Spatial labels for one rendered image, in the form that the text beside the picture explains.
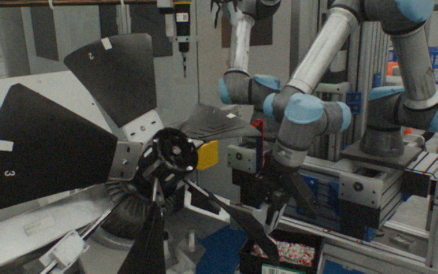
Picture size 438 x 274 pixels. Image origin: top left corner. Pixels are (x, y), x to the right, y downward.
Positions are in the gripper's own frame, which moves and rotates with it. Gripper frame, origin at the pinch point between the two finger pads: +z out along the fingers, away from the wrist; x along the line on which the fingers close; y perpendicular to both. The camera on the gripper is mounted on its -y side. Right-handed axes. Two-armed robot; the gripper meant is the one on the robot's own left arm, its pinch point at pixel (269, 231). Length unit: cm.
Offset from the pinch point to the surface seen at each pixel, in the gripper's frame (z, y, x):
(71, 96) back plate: -13, 64, 14
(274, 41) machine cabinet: 41, 221, -411
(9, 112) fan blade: -26, 37, 46
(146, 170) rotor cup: -13.2, 23.2, 23.1
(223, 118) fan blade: -15.7, 28.6, -11.8
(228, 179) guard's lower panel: 69, 73, -109
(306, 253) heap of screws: 12.1, -7.2, -16.0
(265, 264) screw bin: 13.1, -0.6, -3.6
